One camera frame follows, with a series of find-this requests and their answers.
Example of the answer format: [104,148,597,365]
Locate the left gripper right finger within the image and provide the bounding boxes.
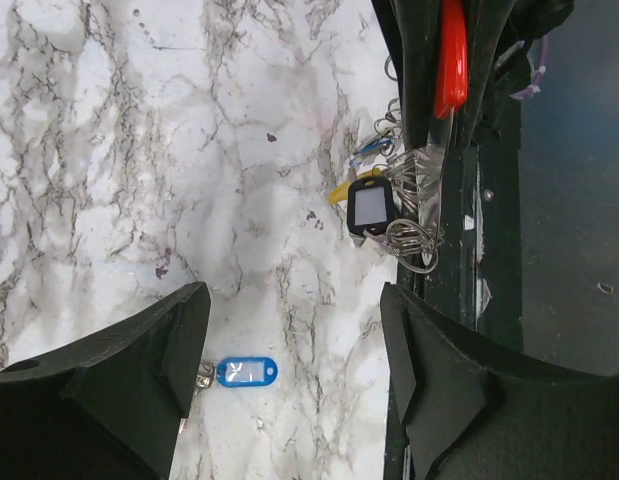
[380,283,619,479]

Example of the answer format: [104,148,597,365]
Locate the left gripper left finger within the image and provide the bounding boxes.
[0,282,211,479]

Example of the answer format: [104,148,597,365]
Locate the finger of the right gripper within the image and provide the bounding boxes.
[458,1,574,148]
[372,0,440,150]

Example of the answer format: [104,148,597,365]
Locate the red black key holder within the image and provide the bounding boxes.
[426,1,468,253]

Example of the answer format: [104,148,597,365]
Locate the blue key tag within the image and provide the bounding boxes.
[216,357,278,388]

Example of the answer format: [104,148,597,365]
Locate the bunch of silver keys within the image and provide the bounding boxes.
[327,54,446,275]

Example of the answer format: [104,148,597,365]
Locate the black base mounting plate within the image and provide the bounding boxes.
[383,84,525,480]

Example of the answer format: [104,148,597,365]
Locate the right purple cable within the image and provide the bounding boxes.
[508,34,551,100]

